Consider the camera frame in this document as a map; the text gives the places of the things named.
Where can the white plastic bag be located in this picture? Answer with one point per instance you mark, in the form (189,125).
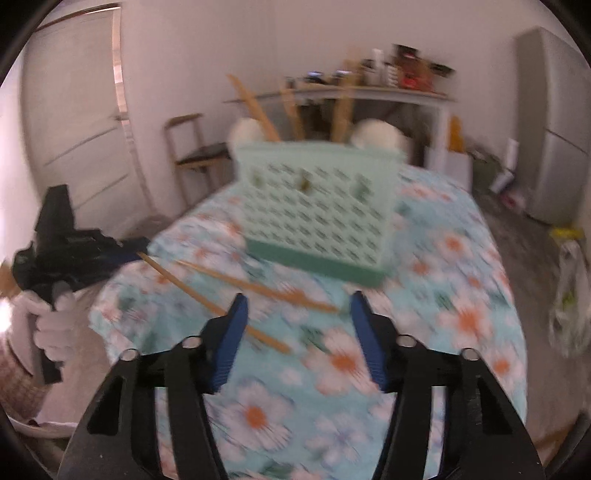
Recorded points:
(570,300)

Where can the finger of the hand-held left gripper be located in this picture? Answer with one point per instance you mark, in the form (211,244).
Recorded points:
(124,249)

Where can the white desk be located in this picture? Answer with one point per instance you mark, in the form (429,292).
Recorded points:
(392,94)

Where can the narrow white box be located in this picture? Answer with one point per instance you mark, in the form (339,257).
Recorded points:
(511,154)

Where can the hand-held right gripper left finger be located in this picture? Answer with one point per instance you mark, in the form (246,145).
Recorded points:
(228,346)

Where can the bundle of wooden chopsticks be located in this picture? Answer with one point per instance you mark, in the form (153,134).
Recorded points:
(342,110)

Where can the grey refrigerator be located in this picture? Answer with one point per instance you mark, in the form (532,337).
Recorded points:
(558,115)

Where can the green star-cutout utensil holder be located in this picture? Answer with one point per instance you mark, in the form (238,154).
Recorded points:
(318,221)

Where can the wooden chopstick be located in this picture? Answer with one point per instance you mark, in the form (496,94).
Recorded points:
(184,286)
(258,286)

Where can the person's left hand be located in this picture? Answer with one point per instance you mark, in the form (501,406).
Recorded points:
(57,327)

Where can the wooden chair with dark seat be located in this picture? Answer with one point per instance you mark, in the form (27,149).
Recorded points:
(203,154)

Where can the yellow plastic bag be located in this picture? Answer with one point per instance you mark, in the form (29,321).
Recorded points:
(565,233)

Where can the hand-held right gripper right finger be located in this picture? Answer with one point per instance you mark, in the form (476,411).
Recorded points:
(369,346)

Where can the floral blue blanket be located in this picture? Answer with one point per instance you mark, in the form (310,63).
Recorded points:
(461,286)

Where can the white panel door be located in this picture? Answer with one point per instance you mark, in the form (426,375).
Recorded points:
(78,115)

